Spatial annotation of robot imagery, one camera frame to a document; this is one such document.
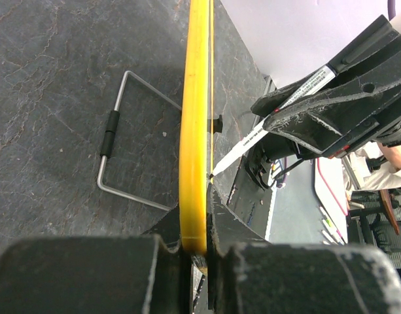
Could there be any black right whiteboard foot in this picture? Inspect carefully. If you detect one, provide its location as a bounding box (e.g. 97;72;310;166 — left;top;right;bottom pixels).
212;114;223;133

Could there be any yellow framed whiteboard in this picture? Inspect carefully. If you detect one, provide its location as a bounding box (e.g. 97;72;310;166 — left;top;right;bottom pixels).
179;1;213;274

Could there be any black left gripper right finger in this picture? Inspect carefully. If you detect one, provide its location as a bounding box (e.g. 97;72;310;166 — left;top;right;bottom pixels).
206;185;401;313

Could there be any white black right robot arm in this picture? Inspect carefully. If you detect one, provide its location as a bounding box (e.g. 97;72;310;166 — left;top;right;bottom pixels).
251;14;401;161

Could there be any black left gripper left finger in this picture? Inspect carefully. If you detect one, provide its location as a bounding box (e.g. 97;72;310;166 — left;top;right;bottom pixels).
0;207;184;314

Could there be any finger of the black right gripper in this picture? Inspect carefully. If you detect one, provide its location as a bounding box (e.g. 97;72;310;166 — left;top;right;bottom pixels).
251;73;334;115
264;83;380;154

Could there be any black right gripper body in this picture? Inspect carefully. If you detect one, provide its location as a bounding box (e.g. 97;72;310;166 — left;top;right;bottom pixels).
324;16;401;158

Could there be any metal wire whiteboard stand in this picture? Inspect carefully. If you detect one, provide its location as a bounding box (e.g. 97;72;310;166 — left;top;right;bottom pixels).
97;70;183;212

